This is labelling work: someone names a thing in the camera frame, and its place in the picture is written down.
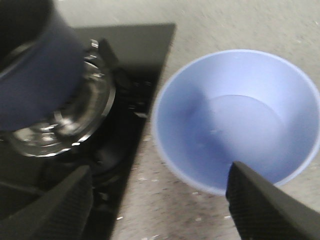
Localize blue plastic bowl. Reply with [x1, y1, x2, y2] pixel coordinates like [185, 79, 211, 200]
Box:
[151, 49, 320, 196]

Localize dark blue cooking pot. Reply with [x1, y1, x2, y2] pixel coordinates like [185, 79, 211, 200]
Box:
[0, 0, 85, 131]

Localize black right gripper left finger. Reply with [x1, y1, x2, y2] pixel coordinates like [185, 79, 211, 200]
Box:
[0, 166, 93, 240]

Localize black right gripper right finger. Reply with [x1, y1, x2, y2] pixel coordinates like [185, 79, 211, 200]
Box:
[225, 161, 320, 240]

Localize black glass gas stove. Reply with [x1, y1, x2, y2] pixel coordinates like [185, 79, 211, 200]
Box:
[0, 23, 175, 240]

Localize black burner with pot support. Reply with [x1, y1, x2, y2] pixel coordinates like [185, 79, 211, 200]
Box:
[0, 38, 153, 188]

